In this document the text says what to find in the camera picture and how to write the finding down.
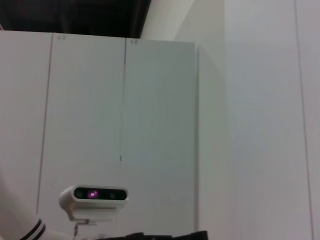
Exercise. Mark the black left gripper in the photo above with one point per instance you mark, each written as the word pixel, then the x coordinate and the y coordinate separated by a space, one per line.
pixel 155 236

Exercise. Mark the white tall cabinet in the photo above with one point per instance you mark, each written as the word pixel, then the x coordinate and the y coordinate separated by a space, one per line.
pixel 100 112

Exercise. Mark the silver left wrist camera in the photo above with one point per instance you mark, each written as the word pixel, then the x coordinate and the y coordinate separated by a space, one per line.
pixel 75 207

